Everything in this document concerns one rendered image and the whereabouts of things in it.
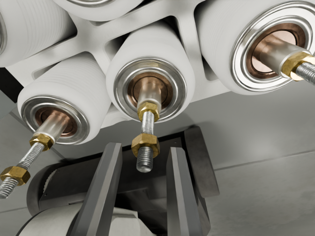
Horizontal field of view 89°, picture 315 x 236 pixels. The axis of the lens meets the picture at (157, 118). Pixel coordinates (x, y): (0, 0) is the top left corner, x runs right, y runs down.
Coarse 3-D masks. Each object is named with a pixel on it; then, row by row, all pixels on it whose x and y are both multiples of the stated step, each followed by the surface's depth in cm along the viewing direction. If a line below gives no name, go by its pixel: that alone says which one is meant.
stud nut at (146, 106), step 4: (144, 104) 13; (148, 104) 13; (152, 104) 14; (140, 108) 14; (144, 108) 13; (148, 108) 13; (152, 108) 13; (156, 108) 13; (140, 112) 13; (144, 112) 13; (152, 112) 13; (156, 112) 13; (140, 116) 14; (156, 116) 14; (140, 120) 14; (156, 120) 14
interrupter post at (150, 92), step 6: (150, 84) 16; (144, 90) 15; (150, 90) 15; (156, 90) 15; (144, 96) 14; (150, 96) 14; (156, 96) 14; (138, 102) 14; (144, 102) 14; (150, 102) 14; (156, 102) 14
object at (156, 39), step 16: (144, 32) 18; (160, 32) 18; (128, 48) 15; (144, 48) 14; (160, 48) 14; (176, 48) 15; (112, 64) 15; (176, 64) 15; (112, 80) 16; (192, 80) 16; (112, 96) 17; (192, 96) 18
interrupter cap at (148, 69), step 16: (128, 64) 14; (144, 64) 15; (160, 64) 15; (128, 80) 16; (144, 80) 16; (160, 80) 16; (176, 80) 16; (128, 96) 17; (176, 96) 17; (128, 112) 18; (160, 112) 18; (176, 112) 18
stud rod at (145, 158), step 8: (144, 120) 13; (152, 120) 13; (144, 128) 12; (152, 128) 12; (144, 152) 10; (152, 152) 10; (144, 160) 9; (152, 160) 10; (136, 168) 10; (144, 168) 10
